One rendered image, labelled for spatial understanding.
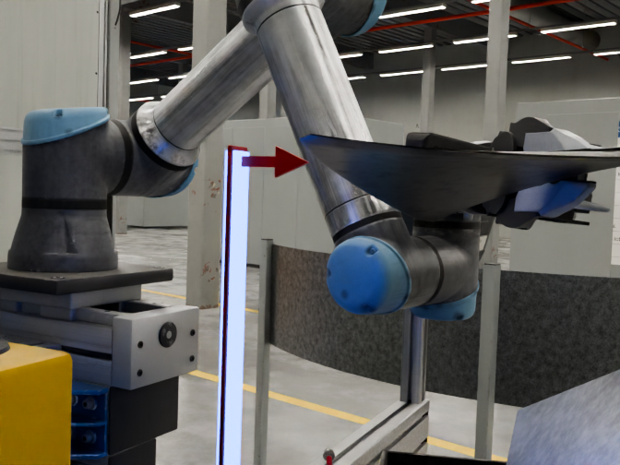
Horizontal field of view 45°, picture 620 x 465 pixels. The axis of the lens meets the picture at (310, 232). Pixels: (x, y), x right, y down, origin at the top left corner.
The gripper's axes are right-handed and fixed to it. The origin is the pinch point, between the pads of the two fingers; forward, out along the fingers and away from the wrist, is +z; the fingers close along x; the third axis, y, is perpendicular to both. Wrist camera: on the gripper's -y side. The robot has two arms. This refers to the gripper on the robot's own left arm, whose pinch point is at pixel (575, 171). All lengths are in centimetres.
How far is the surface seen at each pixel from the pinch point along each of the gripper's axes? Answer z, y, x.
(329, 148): 4.3, -19.3, 1.5
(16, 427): 13.5, -34.4, 17.4
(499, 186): -3.3, -4.1, 1.7
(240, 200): -8.7, -23.1, 5.5
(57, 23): -197, -68, -41
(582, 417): 8.2, -1.8, 15.9
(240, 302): -9.0, -22.0, 13.5
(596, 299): -139, 94, 20
